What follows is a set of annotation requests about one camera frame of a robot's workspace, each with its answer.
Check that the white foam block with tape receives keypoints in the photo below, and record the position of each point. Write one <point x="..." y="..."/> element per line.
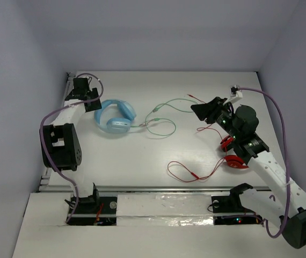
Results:
<point x="163" y="210"/>

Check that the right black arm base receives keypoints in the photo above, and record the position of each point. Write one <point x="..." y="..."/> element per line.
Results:
<point x="228" y="209"/>

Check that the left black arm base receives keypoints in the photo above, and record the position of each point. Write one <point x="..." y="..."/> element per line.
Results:
<point x="93" y="210"/>

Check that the red headphones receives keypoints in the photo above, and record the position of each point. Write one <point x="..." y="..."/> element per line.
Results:
<point x="232" y="160"/>

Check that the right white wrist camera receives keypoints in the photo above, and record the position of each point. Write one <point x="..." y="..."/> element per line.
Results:
<point x="235" y="94"/>

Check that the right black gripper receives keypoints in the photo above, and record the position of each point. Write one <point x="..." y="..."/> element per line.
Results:
<point x="215" y="106"/>

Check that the light blue headphones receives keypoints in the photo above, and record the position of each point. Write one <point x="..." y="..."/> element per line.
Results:
<point x="116" y="125"/>

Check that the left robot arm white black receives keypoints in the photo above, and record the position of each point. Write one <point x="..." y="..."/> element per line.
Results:
<point x="61" y="149"/>

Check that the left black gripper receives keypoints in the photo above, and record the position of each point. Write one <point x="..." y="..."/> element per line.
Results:
<point x="92" y="102"/>

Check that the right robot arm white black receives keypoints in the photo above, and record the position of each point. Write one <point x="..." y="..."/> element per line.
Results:
<point x="287" y="210"/>

